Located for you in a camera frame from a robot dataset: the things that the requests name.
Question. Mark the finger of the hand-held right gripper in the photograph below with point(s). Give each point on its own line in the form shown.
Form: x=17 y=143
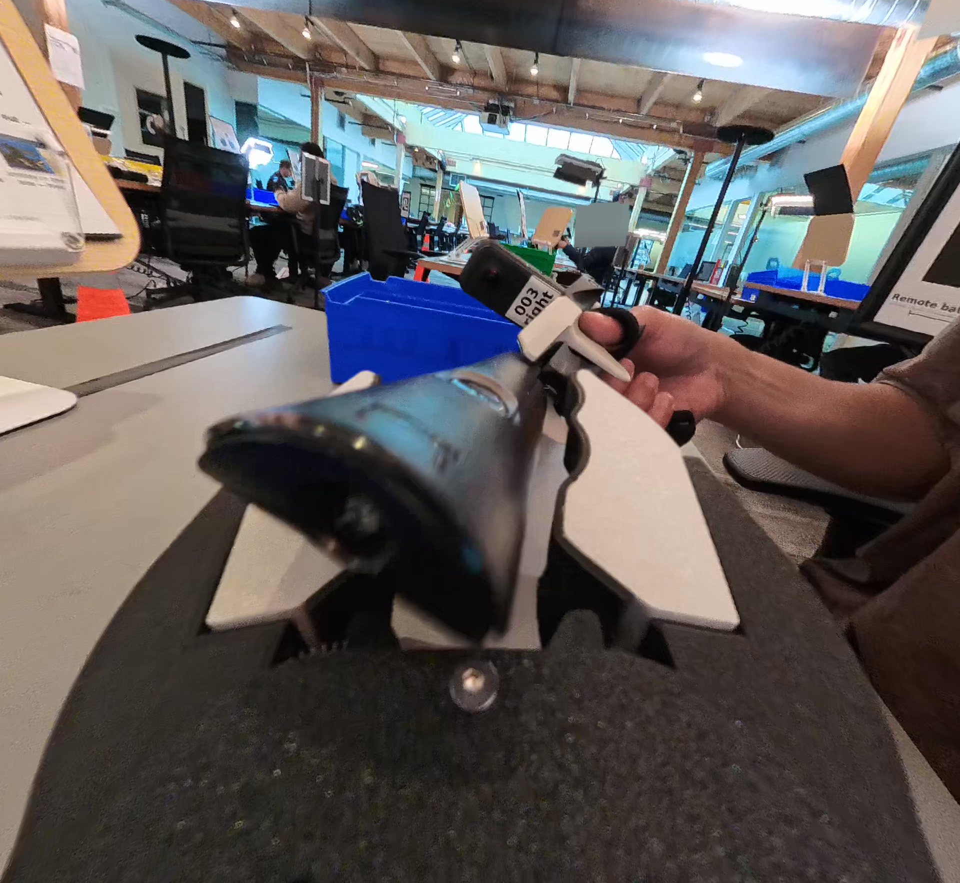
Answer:
x=536 y=523
x=356 y=384

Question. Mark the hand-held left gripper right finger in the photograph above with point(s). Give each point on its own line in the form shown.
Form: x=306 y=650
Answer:
x=645 y=523

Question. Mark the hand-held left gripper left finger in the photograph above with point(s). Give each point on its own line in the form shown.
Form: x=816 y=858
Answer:
x=262 y=560

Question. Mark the blue bin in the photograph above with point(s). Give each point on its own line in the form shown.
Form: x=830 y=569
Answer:
x=405 y=328

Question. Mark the black remote control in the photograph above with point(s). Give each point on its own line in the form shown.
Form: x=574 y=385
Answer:
x=420 y=463

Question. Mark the grey desk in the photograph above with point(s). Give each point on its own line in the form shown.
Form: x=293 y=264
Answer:
x=112 y=485

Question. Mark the person's right hand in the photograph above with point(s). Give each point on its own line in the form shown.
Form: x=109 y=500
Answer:
x=675 y=365

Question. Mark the green bin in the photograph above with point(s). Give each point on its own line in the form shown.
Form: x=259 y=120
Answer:
x=532 y=257

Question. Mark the black mesh office chair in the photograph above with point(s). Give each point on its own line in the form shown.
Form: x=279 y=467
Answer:
x=382 y=230

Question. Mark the ceiling projector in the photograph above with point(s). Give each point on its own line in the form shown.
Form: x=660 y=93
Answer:
x=495 y=118

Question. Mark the white tablet on stand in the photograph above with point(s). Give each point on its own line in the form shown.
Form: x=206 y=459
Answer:
x=315 y=178

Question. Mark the orange floor marker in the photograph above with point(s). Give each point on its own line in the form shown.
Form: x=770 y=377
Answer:
x=101 y=304

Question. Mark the person's brown shirt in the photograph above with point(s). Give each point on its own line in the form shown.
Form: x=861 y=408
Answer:
x=915 y=560

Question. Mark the row of blue bins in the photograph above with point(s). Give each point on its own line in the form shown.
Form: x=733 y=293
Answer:
x=802 y=287

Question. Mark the black framed tag sign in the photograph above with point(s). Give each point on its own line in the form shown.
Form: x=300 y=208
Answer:
x=922 y=260

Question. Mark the white instruction sheet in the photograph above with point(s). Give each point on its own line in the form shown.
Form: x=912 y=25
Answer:
x=30 y=178

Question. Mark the dark rectangular air duct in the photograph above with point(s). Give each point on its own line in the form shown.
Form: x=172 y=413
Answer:
x=450 y=5

